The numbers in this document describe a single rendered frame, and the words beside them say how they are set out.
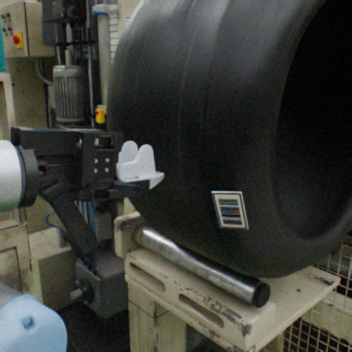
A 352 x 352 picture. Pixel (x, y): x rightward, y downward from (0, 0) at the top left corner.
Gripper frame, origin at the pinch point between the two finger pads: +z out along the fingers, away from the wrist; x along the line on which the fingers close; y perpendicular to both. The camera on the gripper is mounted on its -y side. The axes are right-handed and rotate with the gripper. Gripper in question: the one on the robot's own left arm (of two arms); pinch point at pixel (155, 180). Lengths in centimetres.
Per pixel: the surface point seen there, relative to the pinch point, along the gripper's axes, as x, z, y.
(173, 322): 28, 35, -51
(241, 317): -6.9, 16.1, -24.2
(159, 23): 4.3, 2.0, 22.1
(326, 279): -7, 49, -26
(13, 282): 51, -2, -38
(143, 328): 33, 29, -54
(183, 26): -1.3, 1.6, 21.2
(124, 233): 25.7, 14.1, -19.2
